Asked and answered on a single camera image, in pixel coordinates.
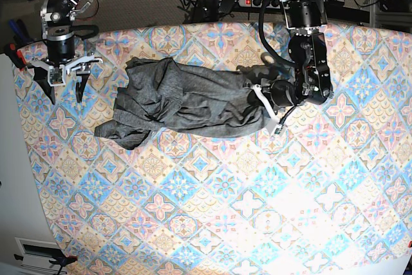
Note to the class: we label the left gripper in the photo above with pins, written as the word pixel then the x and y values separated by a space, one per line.
pixel 278 98

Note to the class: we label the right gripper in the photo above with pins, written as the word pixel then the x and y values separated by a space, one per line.
pixel 61 50

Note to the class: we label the grey t-shirt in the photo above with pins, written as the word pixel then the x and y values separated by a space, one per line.
pixel 186 99

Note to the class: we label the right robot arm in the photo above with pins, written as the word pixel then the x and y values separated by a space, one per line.
pixel 58 34

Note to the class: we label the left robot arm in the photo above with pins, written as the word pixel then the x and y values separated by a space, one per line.
pixel 309 77

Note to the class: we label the red black clamp upper left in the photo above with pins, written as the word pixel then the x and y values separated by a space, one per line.
pixel 15 56

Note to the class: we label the patterned tile tablecloth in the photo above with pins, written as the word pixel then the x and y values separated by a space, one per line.
pixel 333 192

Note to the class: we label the white tray lower left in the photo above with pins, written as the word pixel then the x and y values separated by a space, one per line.
pixel 36 255

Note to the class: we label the black orange clamp lower left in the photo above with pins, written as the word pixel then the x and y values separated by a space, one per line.
pixel 63 261

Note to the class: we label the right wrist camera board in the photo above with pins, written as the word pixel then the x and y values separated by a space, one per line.
pixel 57 75

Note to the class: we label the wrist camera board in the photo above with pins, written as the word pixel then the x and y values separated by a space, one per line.
pixel 275 128
pixel 57 75

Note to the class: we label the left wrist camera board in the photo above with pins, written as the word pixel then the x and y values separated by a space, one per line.
pixel 275 128

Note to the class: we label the white power strip red switch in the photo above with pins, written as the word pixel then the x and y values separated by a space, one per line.
pixel 274 4

